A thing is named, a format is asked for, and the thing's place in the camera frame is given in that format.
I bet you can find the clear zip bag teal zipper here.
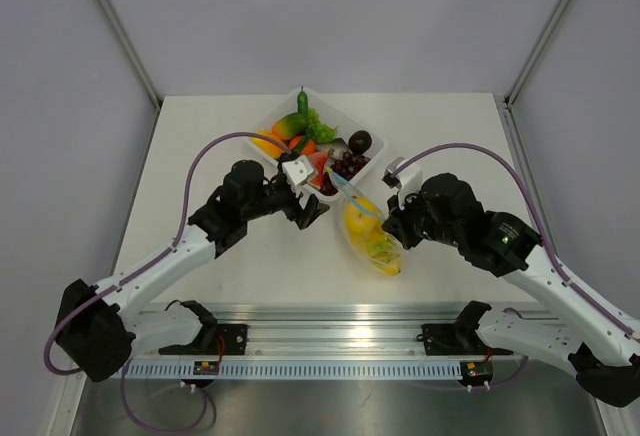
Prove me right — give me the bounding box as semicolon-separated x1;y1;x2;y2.
327;170;402;277

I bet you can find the white slotted cable duct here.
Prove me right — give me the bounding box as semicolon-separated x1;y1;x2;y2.
88;360;464;381

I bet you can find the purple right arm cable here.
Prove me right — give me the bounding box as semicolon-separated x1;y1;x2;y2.
389;143;640;392

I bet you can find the yellow banana toy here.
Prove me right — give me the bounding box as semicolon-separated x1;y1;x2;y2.
362;234;402;276

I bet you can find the dark purple passionfruit toy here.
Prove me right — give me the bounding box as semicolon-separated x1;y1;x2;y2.
347;130;373;155

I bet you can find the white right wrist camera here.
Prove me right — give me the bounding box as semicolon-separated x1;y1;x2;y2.
382;157;423;203

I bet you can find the watermelon slice toy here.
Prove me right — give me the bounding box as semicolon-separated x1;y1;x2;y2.
307;151;329;191

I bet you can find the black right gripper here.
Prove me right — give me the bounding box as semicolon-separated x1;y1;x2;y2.
383;184;464;250

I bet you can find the dark grape bunch toy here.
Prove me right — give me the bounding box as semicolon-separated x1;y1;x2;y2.
320;151;370;196

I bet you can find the orange carrot toy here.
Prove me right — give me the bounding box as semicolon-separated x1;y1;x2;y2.
288;135;316;156

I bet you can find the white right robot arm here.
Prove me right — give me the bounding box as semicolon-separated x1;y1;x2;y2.
382;173;639;408

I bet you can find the aluminium frame post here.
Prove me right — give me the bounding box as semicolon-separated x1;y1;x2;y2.
94;0;163;115
504;0;574;110

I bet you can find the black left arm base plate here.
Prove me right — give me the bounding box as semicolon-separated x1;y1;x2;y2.
158;323;249;356

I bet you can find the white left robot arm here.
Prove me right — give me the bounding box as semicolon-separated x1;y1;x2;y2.
48;156;329;382

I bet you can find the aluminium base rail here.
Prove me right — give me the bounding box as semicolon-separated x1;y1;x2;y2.
67;303;609;362

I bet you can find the green grape bunch toy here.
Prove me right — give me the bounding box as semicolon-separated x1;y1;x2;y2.
307;107;337;144

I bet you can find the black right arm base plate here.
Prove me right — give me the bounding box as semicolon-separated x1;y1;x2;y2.
415;323;514;357

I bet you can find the green orange mango toy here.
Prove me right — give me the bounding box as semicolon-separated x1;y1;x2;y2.
272;112;309;141

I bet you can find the yellow orange mango toy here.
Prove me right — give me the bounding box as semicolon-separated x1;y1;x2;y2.
251;130;288;160

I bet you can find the green chili pepper toy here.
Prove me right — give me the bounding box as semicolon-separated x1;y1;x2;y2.
296;86;309;115

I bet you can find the left aluminium frame post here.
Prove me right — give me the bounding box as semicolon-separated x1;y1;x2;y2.
94;0;163;115

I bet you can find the right aluminium frame post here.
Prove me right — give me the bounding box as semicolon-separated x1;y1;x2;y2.
504;0;574;110

